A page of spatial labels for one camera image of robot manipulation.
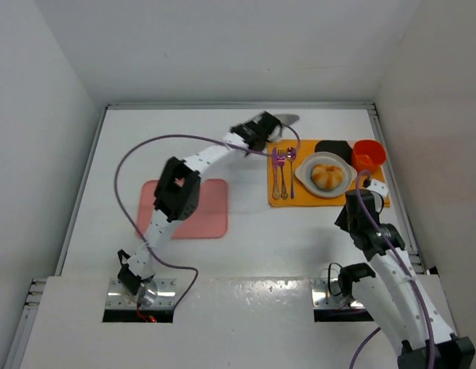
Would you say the metal cake server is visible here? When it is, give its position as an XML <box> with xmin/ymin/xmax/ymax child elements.
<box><xmin>275</xmin><ymin>114</ymin><xmax>300</xmax><ymax>126</ymax></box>

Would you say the round bread bun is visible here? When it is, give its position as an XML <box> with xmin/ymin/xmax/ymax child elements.
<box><xmin>311</xmin><ymin>164</ymin><xmax>344</xmax><ymax>191</ymax></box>

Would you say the pink rectangular tray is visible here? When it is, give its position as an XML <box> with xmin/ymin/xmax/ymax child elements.
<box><xmin>136</xmin><ymin>178</ymin><xmax>228</xmax><ymax>240</ymax></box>

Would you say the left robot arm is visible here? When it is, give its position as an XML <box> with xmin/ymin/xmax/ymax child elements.
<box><xmin>114</xmin><ymin>111</ymin><xmax>284</xmax><ymax>297</ymax></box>

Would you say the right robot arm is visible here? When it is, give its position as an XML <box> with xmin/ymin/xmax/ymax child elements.
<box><xmin>335</xmin><ymin>189</ymin><xmax>475</xmax><ymax>368</ymax></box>

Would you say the purple fork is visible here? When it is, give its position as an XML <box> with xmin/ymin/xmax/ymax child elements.
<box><xmin>278</xmin><ymin>149</ymin><xmax>288</xmax><ymax>200</ymax></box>

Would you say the purple spoon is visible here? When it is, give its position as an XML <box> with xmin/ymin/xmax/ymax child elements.
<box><xmin>286</xmin><ymin>147</ymin><xmax>297</xmax><ymax>199</ymax></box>

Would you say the orange placemat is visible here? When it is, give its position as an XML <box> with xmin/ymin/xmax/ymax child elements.
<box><xmin>266</xmin><ymin>138</ymin><xmax>391</xmax><ymax>209</ymax></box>

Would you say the purple knife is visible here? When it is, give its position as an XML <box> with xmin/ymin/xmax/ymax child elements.
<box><xmin>271</xmin><ymin>148</ymin><xmax>280</xmax><ymax>200</ymax></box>

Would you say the orange square cup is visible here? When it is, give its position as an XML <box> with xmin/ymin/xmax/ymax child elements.
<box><xmin>351</xmin><ymin>140</ymin><xmax>387</xmax><ymax>173</ymax></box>

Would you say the black coaster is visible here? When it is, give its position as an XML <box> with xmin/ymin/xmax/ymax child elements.
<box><xmin>314</xmin><ymin>140</ymin><xmax>352</xmax><ymax>165</ymax></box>

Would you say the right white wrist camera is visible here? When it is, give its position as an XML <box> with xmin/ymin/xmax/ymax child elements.
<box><xmin>367</xmin><ymin>179</ymin><xmax>388</xmax><ymax>198</ymax></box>

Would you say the white bowl with handles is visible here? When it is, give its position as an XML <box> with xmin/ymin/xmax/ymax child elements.
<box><xmin>295</xmin><ymin>152</ymin><xmax>357</xmax><ymax>198</ymax></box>

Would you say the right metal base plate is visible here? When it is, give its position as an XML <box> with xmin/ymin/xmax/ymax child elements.
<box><xmin>310</xmin><ymin>278</ymin><xmax>364</xmax><ymax>310</ymax></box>

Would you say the metal base plate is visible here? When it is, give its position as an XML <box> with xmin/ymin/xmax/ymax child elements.
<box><xmin>310</xmin><ymin>278</ymin><xmax>364</xmax><ymax>310</ymax></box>
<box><xmin>105</xmin><ymin>278</ymin><xmax>176</xmax><ymax>311</ymax></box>

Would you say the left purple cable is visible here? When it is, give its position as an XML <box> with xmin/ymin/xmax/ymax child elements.
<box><xmin>113</xmin><ymin>123</ymin><xmax>301</xmax><ymax>312</ymax></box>

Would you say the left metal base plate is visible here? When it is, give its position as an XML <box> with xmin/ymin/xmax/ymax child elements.
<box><xmin>105</xmin><ymin>278</ymin><xmax>176</xmax><ymax>311</ymax></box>

